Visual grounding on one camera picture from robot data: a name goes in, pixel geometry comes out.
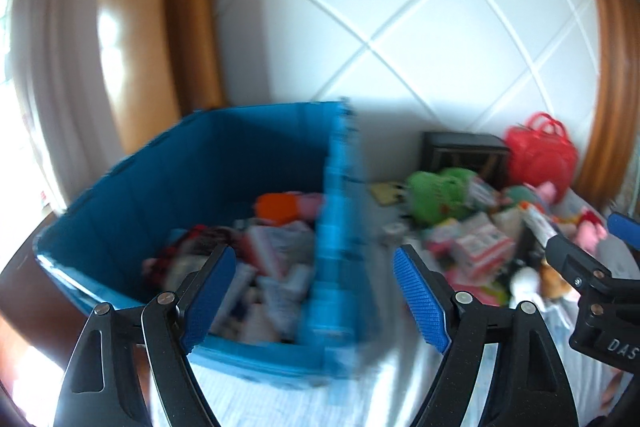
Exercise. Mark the wooden wall frame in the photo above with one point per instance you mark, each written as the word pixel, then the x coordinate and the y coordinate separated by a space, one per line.
pixel 610 107
pixel 165 32

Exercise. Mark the white long box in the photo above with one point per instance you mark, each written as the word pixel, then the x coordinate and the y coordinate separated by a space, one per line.
pixel 537 219

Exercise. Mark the white curtain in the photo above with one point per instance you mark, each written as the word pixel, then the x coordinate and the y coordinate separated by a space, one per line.
pixel 50 82

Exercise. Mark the white plush toy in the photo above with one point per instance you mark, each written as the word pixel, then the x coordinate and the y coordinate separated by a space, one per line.
pixel 522 284

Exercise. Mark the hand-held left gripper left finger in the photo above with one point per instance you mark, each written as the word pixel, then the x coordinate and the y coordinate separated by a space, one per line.
pixel 210 302

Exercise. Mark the red toy suitcase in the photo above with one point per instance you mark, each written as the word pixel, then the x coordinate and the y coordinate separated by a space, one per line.
pixel 542 157

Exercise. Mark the orange pink plush toy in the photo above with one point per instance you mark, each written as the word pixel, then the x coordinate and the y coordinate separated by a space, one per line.
pixel 280 206

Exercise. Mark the blue plastic crate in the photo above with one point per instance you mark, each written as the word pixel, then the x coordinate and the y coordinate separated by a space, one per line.
pixel 125 197

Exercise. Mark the striped tablecloth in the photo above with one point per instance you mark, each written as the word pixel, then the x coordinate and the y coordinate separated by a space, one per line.
pixel 350 402

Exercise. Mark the maroon lettered cloth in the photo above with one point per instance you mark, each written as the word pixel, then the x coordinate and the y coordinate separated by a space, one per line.
pixel 195 242

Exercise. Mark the yellow notepad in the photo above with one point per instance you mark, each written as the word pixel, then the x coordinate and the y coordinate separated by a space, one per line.
pixel 385 193

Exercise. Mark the heap of white pink boxes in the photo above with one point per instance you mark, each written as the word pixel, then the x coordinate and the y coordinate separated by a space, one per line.
pixel 280 257

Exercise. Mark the white card box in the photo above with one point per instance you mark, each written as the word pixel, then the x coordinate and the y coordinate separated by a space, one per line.
pixel 507 219

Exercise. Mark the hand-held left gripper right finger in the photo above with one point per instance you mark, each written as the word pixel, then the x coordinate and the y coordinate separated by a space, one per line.
pixel 422 302

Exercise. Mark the pink white medicine box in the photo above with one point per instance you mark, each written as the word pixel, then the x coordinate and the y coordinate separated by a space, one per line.
pixel 480 247

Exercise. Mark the teal pink plush toy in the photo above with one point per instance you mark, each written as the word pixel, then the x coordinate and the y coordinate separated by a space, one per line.
pixel 522 196

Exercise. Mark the yellow green packet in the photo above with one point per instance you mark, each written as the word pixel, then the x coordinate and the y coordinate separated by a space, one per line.
pixel 487 294

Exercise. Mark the pink pig plush toy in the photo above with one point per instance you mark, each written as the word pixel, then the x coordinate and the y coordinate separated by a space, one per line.
pixel 590 232

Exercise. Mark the green plush toy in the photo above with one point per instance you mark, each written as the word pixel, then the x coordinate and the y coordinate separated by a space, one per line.
pixel 440 197

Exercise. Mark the black gift box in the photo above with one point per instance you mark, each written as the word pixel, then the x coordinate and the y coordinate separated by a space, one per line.
pixel 465 152

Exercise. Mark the brown orange plush toy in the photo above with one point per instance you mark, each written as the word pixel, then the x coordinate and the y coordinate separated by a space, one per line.
pixel 552 282

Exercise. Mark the pale pink box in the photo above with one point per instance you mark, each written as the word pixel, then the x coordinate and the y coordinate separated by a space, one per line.
pixel 445 234

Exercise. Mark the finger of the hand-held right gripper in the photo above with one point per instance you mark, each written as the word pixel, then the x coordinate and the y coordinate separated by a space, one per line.
pixel 622 227
pixel 565 252

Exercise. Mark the green pink white box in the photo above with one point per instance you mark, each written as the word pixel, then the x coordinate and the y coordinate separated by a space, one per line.
pixel 482 192

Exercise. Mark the small white box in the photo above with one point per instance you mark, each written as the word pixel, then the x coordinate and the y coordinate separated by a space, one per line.
pixel 392 229

